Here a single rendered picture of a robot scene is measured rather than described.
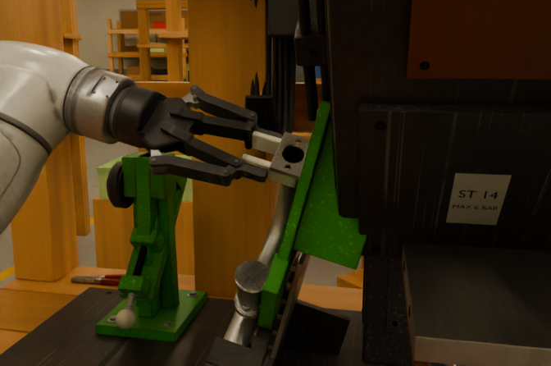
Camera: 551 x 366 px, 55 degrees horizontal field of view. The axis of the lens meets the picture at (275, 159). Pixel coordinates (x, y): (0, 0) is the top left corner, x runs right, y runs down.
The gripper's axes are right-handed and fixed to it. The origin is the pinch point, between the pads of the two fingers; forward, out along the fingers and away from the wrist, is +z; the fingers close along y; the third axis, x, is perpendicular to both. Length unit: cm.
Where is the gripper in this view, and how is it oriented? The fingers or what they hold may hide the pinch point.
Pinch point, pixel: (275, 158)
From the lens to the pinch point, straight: 63.9
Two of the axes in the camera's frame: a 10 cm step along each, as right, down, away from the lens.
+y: 3.2, -7.8, 5.3
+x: -0.4, 5.5, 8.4
